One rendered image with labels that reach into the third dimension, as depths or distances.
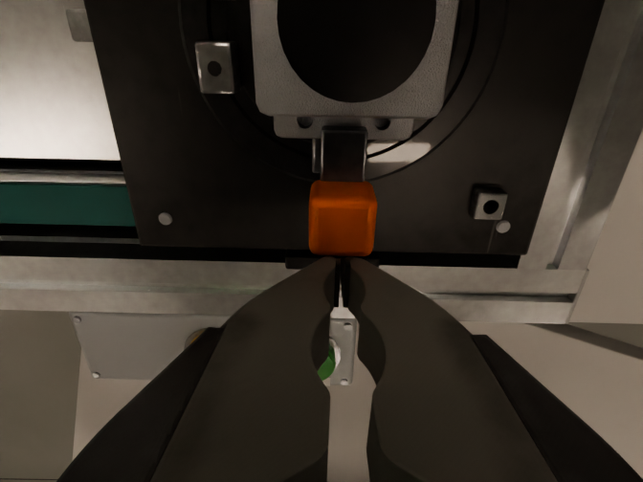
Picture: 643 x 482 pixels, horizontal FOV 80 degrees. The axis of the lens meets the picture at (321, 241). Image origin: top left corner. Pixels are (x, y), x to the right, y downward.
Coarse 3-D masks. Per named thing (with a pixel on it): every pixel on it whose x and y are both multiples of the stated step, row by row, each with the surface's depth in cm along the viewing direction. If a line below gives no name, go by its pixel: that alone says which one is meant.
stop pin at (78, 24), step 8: (72, 16) 19; (80, 16) 19; (72, 24) 19; (80, 24) 19; (88, 24) 19; (72, 32) 19; (80, 32) 19; (88, 32) 19; (80, 40) 19; (88, 40) 19
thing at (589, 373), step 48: (528, 336) 41; (576, 336) 42; (96, 384) 46; (144, 384) 46; (576, 384) 44; (624, 384) 44; (96, 432) 50; (336, 432) 49; (624, 432) 48; (336, 480) 54
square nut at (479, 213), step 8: (480, 192) 21; (488, 192) 21; (496, 192) 21; (504, 192) 21; (472, 200) 22; (480, 200) 21; (488, 200) 21; (496, 200) 21; (504, 200) 21; (472, 208) 22; (480, 208) 21; (488, 208) 22; (496, 208) 21; (472, 216) 22; (480, 216) 22; (488, 216) 21; (496, 216) 21
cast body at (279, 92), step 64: (256, 0) 8; (320, 0) 7; (384, 0) 7; (448, 0) 8; (256, 64) 9; (320, 64) 8; (384, 64) 8; (448, 64) 9; (320, 128) 12; (384, 128) 12
